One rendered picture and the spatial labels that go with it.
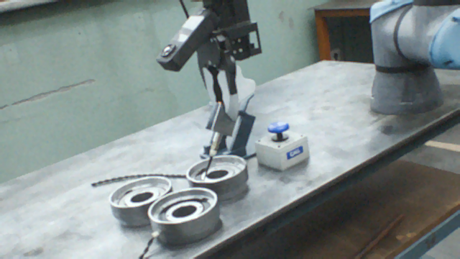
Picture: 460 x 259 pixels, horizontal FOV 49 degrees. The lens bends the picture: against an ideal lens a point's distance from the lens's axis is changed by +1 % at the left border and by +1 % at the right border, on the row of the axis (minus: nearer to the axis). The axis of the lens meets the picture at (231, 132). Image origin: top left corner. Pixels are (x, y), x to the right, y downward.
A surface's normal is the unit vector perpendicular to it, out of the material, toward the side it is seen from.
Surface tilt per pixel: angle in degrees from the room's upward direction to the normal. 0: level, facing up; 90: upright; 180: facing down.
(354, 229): 0
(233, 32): 90
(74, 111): 90
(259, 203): 0
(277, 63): 90
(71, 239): 0
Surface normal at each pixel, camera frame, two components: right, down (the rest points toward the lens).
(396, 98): -0.51, 0.08
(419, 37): -0.95, 0.18
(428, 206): -0.18, -0.92
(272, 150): -0.79, 0.34
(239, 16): 0.55, 0.18
